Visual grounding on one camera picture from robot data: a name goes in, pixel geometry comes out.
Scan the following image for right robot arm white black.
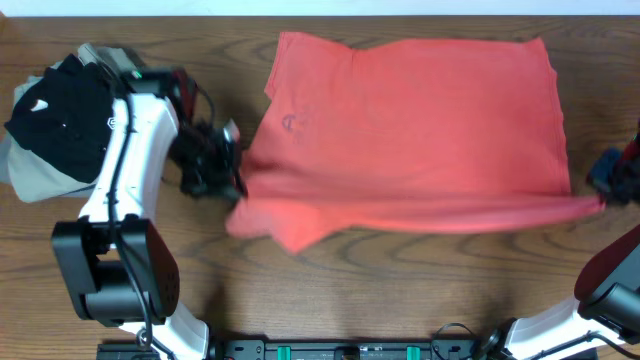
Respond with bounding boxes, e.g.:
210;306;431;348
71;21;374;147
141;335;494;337
472;227;639;360

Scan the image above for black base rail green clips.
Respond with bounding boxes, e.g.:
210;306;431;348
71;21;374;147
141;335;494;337
208;339;478;360

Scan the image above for grey folded garment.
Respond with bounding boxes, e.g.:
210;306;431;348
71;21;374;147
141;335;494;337
0;42;141;204

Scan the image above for black folded shirt white logo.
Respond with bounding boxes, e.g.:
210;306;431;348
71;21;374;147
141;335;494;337
4;54;113;183

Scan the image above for red t-shirt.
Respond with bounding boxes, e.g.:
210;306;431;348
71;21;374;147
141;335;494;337
226;32;604;253

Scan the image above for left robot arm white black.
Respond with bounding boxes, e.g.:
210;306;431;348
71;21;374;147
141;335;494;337
51;67;248;359

